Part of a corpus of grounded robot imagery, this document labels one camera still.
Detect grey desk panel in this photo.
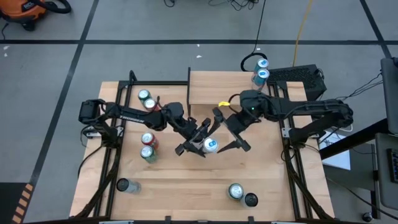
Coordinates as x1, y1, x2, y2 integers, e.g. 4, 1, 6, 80
374, 133, 398, 210

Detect white Celsius drink can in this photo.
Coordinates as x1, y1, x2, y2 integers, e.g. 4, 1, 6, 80
242, 192, 259, 208
116, 177, 142, 195

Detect orange shop vacuum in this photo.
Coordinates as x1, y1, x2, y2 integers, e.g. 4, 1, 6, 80
0, 0, 72, 32

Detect black computer tower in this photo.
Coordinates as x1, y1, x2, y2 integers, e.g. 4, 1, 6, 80
267, 64, 328, 101

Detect black looped power cable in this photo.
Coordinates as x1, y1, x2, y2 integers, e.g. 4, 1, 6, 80
240, 0, 269, 73

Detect black desk beam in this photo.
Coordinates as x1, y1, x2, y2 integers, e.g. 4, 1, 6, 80
319, 118, 389, 160

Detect long yellow cable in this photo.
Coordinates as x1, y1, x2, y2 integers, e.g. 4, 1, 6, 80
292, 0, 314, 68

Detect green Sprite soda can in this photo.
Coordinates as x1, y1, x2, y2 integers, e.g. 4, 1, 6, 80
137, 89, 153, 103
139, 145, 159, 164
227, 182, 245, 200

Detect blue silver Red Bull can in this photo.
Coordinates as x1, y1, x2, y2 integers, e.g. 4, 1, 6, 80
254, 58, 270, 72
251, 68, 271, 91
202, 137, 220, 154

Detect tangled black floor cables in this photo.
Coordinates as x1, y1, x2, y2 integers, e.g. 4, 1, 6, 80
207, 0, 261, 12

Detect grey monitor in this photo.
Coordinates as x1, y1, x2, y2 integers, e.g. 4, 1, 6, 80
381, 57, 398, 134

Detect orange Fanta soda can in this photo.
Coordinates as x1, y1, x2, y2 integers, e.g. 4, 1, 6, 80
141, 132, 160, 150
143, 98, 162, 112

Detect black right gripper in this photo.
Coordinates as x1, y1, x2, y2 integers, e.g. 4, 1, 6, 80
213, 107, 251, 153

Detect black button control box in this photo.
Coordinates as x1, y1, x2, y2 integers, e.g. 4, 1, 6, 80
387, 148, 398, 184

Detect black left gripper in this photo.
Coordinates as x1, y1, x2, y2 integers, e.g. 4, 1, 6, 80
175, 117, 216, 158

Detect hazard striped floor mat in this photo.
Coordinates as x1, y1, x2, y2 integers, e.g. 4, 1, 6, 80
0, 182, 35, 224

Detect white paper sheet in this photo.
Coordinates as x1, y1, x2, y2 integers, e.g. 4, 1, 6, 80
320, 130, 352, 171

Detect white cable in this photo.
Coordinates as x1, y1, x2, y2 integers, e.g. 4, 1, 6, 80
329, 123, 354, 133

